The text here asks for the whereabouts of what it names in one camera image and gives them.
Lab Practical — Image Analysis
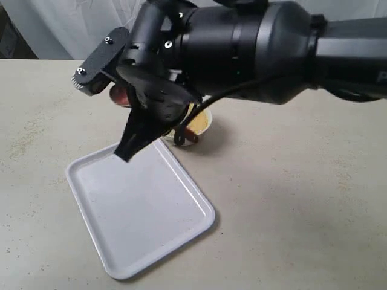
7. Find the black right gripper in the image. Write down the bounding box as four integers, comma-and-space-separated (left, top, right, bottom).
71, 2, 200, 162

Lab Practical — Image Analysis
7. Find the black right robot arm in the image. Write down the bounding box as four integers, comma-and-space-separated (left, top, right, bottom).
71, 1, 386, 161

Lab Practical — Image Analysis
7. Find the white rectangular tray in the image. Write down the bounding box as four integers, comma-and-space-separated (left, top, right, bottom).
66, 140, 215, 280

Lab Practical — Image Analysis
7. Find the white backdrop curtain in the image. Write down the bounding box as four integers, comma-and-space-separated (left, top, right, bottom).
1, 0, 142, 60

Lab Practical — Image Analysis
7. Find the black cable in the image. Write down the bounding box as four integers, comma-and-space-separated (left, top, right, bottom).
172, 71, 306, 147

